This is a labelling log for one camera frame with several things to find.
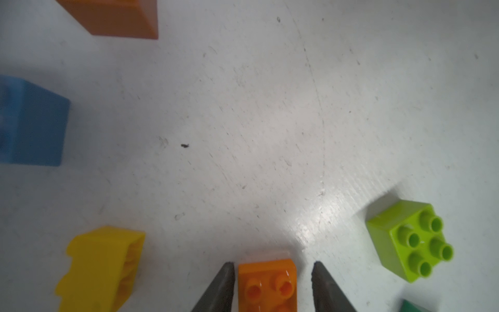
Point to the orange lego brick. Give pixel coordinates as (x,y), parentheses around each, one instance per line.
(267,286)

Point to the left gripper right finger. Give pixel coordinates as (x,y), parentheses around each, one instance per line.
(327,295)

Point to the lime green lego brick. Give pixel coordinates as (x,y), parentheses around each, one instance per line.
(409,240)

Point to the brown lego brick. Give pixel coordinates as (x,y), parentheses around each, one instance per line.
(130,19)

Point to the dark green lego brick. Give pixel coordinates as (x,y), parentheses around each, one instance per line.
(408,306)

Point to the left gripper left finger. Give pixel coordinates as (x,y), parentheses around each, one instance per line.
(219,295)

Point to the light blue lego plate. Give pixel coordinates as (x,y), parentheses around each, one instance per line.
(33,123)

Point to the yellow lego brick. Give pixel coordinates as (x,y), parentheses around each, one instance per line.
(104,263)

